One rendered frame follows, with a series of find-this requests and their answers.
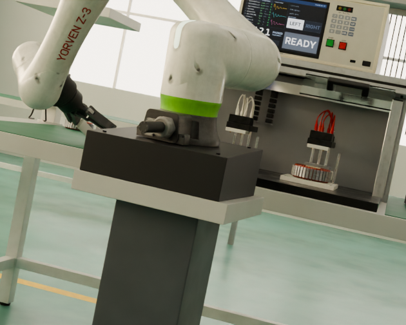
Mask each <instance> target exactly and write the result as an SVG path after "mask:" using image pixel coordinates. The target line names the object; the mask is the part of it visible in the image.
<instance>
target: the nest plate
mask: <svg viewBox="0 0 406 325"><path fill-rule="evenodd" d="M280 179H281V180H285V181H291V182H296V183H300V184H305V185H309V186H314V187H318V188H323V189H327V190H332V191H334V190H335V189H337V188H338V184H334V183H330V182H329V183H322V182H315V181H312V180H309V179H308V180H306V179H301V178H298V177H294V176H293V175H291V174H284V175H280Z"/></svg>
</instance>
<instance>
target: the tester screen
mask: <svg viewBox="0 0 406 325"><path fill-rule="evenodd" d="M326 8H327V5H323V4H319V3H311V2H307V1H299V0H246V3H245V7H244V13H243V16H244V17H245V18H246V19H247V20H248V21H249V22H250V23H252V24H253V25H254V26H259V27H264V28H270V29H272V30H271V36H270V37H268V38H270V39H273V40H277V41H279V45H278V46H277V48H278V49H279V50H285V51H290V52H296V53H301V54H307V55H314V56H316V55H317V51H318V48H317V51H316V54H311V53H307V52H301V51H296V50H290V49H285V48H282V43H283V40H284V34H285V32H291V33H296V34H303V35H310V36H314V37H319V38H320V36H321V33H322V27H323V23H324V17H325V11H326ZM288 18H293V19H300V20H304V21H312V22H316V23H322V27H321V31H320V34H319V33H316V32H308V31H304V30H297V29H292V28H286V26H287V20H288ZM319 42H320V39H319ZM319 42H318V45H319Z"/></svg>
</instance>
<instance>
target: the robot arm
mask: <svg viewBox="0 0 406 325"><path fill-rule="evenodd" d="M109 1H110V0H60V3H59V6H58V8H57V11H56V13H55V16H54V18H53V21H52V23H51V25H50V27H49V30H48V32H47V34H46V36H45V38H44V40H43V42H42V43H40V42H37V41H28V42H25V43H23V44H21V45H20V46H18V47H17V48H16V50H15V52H14V54H13V57H12V66H13V69H14V72H15V74H16V76H17V80H18V90H19V95H20V98H21V100H22V101H23V102H24V104H25V105H27V106H28V107H30V108H33V109H35V110H45V109H48V108H50V107H52V106H57V107H58V108H59V109H60V110H61V111H62V112H63V113H64V115H65V117H66V119H67V120H68V122H69V123H73V124H74V125H77V127H78V129H80V131H81V132H82V133H83V134H85V135H86V132H87V130H92V128H91V126H90V125H89V124H88V123H87V122H88V121H90V122H91V123H93V124H94V125H96V126H98V127H99V128H100V129H106V128H116V127H117V126H116V125H115V124H113V123H112V122H111V121H110V120H108V119H107V118H106V117H105V116H103V115H102V114H101V113H99V112H98V111H97V110H96V109H95V108H94V107H93V106H91V105H90V106H89V107H88V106H87V105H86V104H84V103H82V93H81V92H80V91H78V89H77V85H76V83H75V82H74V80H73V79H72V78H71V77H70V76H71V74H68V73H69V71H70V68H71V67H72V64H73V62H74V60H75V58H76V56H77V54H78V51H79V50H80V48H81V46H82V44H83V42H84V40H85V39H86V37H87V35H88V33H89V32H90V30H91V29H92V26H93V25H94V24H95V22H96V20H97V19H98V18H99V16H100V15H101V13H102V11H103V10H104V9H105V7H106V5H107V4H108V2H109ZM173 1H174V2H175V4H176V5H177V6H178V7H179V8H180V9H181V10H182V11H183V12H184V14H185V15H186V16H187V18H188V19H189V20H186V21H179V22H176V23H175V24H174V25H173V26H172V27H171V30H170V33H169V40H168V47H167V52H166V60H165V64H164V72H163V77H162V85H161V89H160V109H152V108H150V109H148V110H147V112H146V116H145V118H144V121H141V122H140V123H139V125H138V126H137V134H136V135H141V136H143V137H148V138H152V139H157V140H160V141H166V142H169V143H175V144H181V145H192V146H202V147H211V148H216V147H219V144H220V139H219V136H218V132H217V116H218V111H219V110H220V107H221V105H222V99H223V94H224V89H225V88H228V89H234V90H242V91H247V92H255V91H259V90H263V89H264V88H267V87H268V86H269V85H270V84H272V83H273V82H274V80H275V79H276V78H277V76H278V74H279V71H280V67H281V57H280V52H279V50H278V48H277V46H276V44H275V43H274V42H273V41H272V40H271V39H270V38H268V36H266V35H265V34H263V33H262V32H261V31H260V30H259V29H258V28H257V27H255V26H254V25H253V24H252V23H250V22H249V21H248V20H247V19H246V18H245V17H244V16H243V15H242V14H241V13H240V12H239V11H238V10H237V9H236V8H235V7H234V6H233V5H232V4H231V3H230V2H229V1H228V0H173ZM87 116H89V117H88V118H86V117H87ZM86 121H87V122H86Z"/></svg>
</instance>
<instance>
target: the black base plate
mask: <svg viewBox="0 0 406 325"><path fill-rule="evenodd" d="M280 175H284V174H283V173H278V172H272V171H269V170H263V169H259V171H258V177H257V181H256V186H258V187H261V188H267V189H270V190H276V191H280V192H285V193H290V194H294V195H299V196H302V197H308V198H312V199H317V200H321V201H326V202H331V203H335V204H341V205H344V206H350V207H353V208H358V209H362V210H367V211H371V212H377V210H378V207H379V204H380V201H381V197H377V196H372V193H371V192H366V191H362V190H357V189H353V188H348V187H344V186H338V188H337V189H335V190H334V191H332V190H327V189H323V188H318V187H314V186H309V185H305V184H300V183H296V182H291V181H285V180H281V179H280Z"/></svg>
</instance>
